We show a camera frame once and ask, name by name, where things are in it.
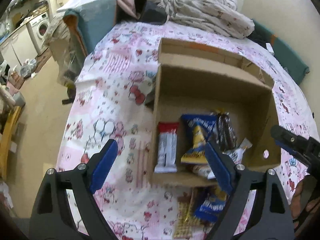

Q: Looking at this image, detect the white blue snack packet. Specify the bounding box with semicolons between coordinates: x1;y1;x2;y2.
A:
192;138;253;180

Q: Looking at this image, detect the dark brown snack packet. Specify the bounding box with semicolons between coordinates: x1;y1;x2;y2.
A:
215;111;237;152

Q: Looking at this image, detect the blue yellow snack packet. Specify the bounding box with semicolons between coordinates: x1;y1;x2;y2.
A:
181;114;217;165
194;185;228;223

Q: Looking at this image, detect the yellow wafer snack packet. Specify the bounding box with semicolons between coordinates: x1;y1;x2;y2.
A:
174;188;201;239

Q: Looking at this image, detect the red white snack packet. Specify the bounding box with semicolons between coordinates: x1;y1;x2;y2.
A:
154;122;179;173

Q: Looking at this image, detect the person's right hand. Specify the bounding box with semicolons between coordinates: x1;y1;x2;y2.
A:
290;175;319;234

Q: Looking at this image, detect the wooden drying rack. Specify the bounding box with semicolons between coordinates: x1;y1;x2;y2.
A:
0;106;22;181

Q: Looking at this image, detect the brown cardboard box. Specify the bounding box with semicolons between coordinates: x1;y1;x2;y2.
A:
153;38;281;171

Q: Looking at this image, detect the pink Hello Kitty bedsheet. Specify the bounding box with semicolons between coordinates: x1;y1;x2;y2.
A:
56;22;319;239

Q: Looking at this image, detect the beige floral blanket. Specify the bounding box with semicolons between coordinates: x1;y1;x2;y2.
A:
147;0;255;40

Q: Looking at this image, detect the black plastic bag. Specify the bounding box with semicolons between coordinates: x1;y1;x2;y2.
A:
135;0;168;25

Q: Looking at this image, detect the white washing machine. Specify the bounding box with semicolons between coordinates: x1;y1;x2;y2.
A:
27;12;50;56

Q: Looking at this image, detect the teal cushion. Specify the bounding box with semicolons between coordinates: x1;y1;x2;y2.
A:
57;0;118;54

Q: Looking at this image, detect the pink garment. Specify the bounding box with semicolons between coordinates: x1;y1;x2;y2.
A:
117;0;138;20

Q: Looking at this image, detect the teal pillow by wall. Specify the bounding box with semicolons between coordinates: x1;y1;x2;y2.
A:
247;20;310;85

